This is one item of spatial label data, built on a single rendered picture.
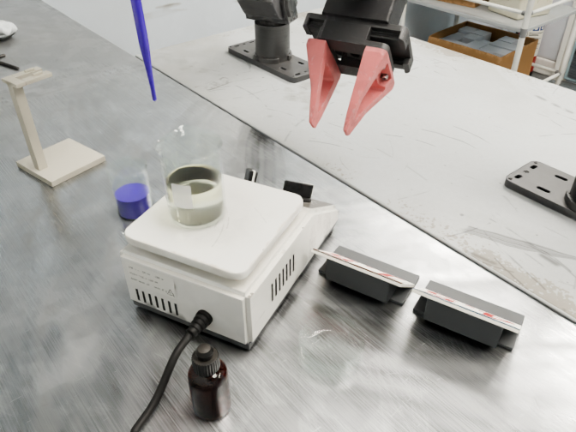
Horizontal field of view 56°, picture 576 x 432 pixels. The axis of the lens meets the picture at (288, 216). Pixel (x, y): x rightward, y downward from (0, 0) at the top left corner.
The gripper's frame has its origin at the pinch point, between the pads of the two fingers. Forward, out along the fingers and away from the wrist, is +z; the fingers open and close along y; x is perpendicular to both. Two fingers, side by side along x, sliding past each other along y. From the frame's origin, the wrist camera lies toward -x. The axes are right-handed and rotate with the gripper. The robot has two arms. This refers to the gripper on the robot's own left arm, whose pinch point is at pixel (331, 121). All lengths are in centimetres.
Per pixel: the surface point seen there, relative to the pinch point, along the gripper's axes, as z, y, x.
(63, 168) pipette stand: 11.4, -34.5, 6.3
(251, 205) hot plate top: 10.6, -3.2, -3.6
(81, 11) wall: -45, -119, 76
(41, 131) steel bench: 6.7, -45.9, 11.7
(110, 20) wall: -48, -115, 84
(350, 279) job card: 13.7, 5.9, 3.1
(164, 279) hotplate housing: 19.2, -6.7, -7.3
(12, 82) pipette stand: 4.9, -36.6, -3.6
